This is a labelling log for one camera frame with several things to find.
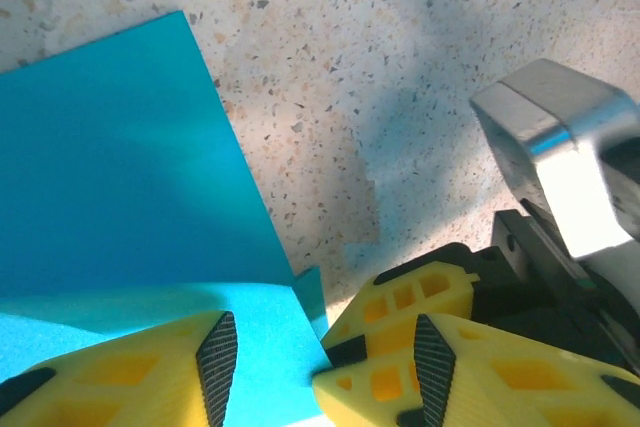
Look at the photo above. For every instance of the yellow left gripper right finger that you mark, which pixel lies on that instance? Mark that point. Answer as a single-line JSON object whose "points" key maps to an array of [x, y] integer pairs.
{"points": [[525, 387]]}

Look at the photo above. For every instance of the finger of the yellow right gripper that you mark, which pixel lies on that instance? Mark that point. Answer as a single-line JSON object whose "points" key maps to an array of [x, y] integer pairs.
{"points": [[355, 397], [450, 292]]}

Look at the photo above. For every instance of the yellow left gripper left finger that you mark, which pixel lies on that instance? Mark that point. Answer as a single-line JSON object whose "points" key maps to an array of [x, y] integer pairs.
{"points": [[100, 387]]}

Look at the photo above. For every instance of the teal cloth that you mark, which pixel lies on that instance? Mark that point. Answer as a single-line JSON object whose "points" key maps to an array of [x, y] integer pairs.
{"points": [[125, 147]]}

